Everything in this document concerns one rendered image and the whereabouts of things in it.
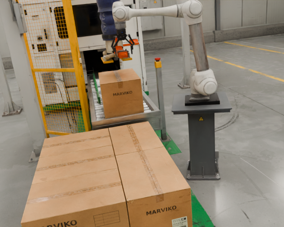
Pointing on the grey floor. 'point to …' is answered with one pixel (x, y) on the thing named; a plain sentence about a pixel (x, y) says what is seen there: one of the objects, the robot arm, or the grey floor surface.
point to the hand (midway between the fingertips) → (123, 53)
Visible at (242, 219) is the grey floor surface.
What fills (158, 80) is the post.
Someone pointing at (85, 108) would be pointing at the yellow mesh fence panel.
